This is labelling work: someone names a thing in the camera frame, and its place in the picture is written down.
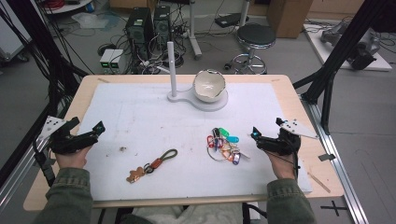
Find brown cardboard box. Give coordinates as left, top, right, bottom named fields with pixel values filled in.
left=266, top=0, right=314, bottom=39

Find white stand with post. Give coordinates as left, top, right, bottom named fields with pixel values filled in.
left=166, top=41, right=229, bottom=112

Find large black computer tower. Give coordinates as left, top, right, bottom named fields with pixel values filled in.
left=125, top=7, right=155, bottom=61

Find black metal frame with cables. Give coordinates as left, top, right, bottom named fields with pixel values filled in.
left=0, top=0, right=90, bottom=188

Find white metal stand leg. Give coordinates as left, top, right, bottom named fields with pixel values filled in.
left=188, top=0, right=204, bottom=61

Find left hand-held gripper cable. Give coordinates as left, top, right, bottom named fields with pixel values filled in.
left=32, top=139, right=58, bottom=188

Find black flat device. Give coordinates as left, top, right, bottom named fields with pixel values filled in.
left=214, top=12, right=250, bottom=29

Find hand-held gripper cable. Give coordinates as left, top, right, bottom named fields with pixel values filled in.
left=264, top=136, right=302, bottom=181
left=32, top=139, right=58, bottom=188

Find black round stool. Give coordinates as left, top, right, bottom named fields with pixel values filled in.
left=223, top=23, right=277, bottom=75

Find person's light grey trousers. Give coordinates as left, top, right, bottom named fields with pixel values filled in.
left=120, top=203, right=245, bottom=224

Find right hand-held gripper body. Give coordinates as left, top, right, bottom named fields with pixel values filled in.
left=256, top=119, right=319, bottom=157

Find white foam mat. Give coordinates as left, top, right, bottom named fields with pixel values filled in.
left=76, top=82, right=314, bottom=202

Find bunch of colourful key tags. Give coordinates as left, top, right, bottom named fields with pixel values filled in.
left=205, top=126, right=250, bottom=166

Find white platform with grey device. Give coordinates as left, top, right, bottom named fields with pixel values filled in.
left=303, top=18, right=393, bottom=73

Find small black computer tower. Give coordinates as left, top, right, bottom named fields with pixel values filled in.
left=153, top=5, right=173, bottom=50

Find right hand-held gripper cable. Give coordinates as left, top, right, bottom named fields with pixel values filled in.
left=264, top=136, right=302, bottom=181

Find person's left hand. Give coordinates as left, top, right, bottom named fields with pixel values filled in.
left=55, top=145, right=93, bottom=171

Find light wooden table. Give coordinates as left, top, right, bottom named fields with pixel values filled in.
left=22, top=74, right=346, bottom=213

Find white power supply box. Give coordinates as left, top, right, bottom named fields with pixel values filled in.
left=109, top=49, right=126, bottom=75
left=99, top=49, right=116, bottom=75

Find aluminium rail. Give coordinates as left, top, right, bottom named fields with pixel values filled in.
left=300, top=92, right=370, bottom=224

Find thin wooden stick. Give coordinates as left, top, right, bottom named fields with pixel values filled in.
left=307, top=172, right=332, bottom=194

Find person's right hand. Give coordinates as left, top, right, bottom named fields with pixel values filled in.
left=264, top=148, right=300, bottom=181

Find white ceramic bowl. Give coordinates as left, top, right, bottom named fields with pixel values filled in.
left=192, top=69, right=227, bottom=104

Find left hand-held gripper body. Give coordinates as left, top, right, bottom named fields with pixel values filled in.
left=38, top=115, right=99, bottom=156

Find brown keychain with olive loop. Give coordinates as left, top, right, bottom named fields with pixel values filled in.
left=125, top=148, right=179, bottom=185

